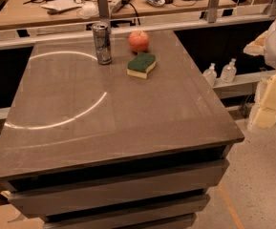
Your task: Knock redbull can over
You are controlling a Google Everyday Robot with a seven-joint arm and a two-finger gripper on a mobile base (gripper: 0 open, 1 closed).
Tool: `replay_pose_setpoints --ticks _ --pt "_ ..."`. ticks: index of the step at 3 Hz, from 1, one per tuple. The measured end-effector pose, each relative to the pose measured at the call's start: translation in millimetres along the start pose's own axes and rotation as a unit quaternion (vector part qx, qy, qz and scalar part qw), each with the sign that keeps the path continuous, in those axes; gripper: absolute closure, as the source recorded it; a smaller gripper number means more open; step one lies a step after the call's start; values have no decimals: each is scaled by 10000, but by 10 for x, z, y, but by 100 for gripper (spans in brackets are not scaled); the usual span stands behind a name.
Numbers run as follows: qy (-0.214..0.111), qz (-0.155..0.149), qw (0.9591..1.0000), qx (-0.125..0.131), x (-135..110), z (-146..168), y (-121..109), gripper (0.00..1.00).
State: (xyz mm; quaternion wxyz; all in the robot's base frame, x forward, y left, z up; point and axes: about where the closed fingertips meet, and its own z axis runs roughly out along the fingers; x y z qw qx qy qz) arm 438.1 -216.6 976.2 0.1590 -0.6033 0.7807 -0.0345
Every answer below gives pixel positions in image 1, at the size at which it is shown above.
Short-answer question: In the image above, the green yellow sponge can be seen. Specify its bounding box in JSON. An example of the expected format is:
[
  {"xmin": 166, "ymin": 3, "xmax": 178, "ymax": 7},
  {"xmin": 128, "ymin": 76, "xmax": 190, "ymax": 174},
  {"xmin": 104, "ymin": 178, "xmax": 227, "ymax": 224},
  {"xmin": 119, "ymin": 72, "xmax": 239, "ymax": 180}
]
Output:
[{"xmin": 127, "ymin": 52, "xmax": 156, "ymax": 79}]

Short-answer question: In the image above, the clear bottle right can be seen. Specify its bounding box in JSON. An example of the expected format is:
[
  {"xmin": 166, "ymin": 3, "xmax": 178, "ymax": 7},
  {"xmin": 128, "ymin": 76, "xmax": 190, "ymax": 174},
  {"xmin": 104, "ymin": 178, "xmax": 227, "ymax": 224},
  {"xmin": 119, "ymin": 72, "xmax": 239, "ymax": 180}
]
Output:
[{"xmin": 220, "ymin": 58, "xmax": 237, "ymax": 83}]

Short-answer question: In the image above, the wooden workbench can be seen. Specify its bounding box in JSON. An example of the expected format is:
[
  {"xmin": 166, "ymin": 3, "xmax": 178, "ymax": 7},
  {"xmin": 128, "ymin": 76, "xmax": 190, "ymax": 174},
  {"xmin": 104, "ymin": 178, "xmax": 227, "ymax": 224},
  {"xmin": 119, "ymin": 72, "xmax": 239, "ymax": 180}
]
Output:
[{"xmin": 0, "ymin": 0, "xmax": 241, "ymax": 31}]

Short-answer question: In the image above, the red apple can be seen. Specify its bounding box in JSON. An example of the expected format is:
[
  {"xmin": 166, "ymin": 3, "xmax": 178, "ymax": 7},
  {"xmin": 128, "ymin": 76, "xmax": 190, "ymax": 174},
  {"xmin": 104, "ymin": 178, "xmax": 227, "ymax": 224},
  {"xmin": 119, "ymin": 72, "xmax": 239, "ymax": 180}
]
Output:
[{"xmin": 128, "ymin": 31, "xmax": 149, "ymax": 52}]

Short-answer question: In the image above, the clear bottle left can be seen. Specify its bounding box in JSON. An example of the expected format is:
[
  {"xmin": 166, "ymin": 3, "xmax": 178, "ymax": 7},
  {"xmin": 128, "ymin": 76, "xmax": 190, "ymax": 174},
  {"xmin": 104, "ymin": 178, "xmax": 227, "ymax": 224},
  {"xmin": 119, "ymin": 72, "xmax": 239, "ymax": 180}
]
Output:
[{"xmin": 202, "ymin": 63, "xmax": 217, "ymax": 87}]

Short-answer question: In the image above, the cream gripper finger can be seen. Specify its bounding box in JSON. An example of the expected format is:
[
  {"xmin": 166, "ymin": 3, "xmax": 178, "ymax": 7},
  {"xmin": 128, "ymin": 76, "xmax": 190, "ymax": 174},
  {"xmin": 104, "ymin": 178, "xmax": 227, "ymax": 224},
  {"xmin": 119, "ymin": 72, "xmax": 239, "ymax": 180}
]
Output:
[{"xmin": 244, "ymin": 31, "xmax": 267, "ymax": 56}]

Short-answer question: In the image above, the silver redbull can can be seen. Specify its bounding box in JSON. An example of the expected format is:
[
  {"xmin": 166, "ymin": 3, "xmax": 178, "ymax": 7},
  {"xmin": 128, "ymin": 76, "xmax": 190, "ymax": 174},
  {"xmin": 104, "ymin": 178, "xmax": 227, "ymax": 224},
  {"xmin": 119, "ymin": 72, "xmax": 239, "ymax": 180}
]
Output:
[{"xmin": 92, "ymin": 22, "xmax": 112, "ymax": 65}]

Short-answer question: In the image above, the grey table drawer cabinet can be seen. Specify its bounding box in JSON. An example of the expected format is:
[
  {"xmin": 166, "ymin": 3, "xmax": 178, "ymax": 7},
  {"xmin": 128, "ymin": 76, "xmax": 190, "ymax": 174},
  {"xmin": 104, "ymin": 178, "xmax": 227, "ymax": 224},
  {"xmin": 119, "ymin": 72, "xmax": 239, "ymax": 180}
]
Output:
[{"xmin": 0, "ymin": 145, "xmax": 234, "ymax": 229}]

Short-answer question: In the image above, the clear bottle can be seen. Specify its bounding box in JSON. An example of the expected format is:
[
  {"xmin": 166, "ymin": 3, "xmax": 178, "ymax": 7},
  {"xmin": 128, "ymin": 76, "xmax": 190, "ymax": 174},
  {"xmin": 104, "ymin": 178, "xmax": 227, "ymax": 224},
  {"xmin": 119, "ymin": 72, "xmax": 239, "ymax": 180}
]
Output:
[
  {"xmin": 202, "ymin": 63, "xmax": 217, "ymax": 87},
  {"xmin": 220, "ymin": 58, "xmax": 237, "ymax": 83}
]

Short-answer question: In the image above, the metal frame rail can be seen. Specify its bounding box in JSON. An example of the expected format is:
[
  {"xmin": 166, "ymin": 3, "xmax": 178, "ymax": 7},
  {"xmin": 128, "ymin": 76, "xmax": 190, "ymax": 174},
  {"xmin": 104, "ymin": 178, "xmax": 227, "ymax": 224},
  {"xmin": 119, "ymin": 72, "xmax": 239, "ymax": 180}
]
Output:
[{"xmin": 0, "ymin": 0, "xmax": 276, "ymax": 50}]

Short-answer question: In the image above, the white paper sheet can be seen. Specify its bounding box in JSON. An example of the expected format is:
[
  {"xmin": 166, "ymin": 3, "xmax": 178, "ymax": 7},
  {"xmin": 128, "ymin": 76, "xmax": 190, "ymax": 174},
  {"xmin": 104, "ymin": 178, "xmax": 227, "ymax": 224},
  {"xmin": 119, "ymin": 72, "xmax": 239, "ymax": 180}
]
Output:
[{"xmin": 42, "ymin": 0, "xmax": 82, "ymax": 10}]

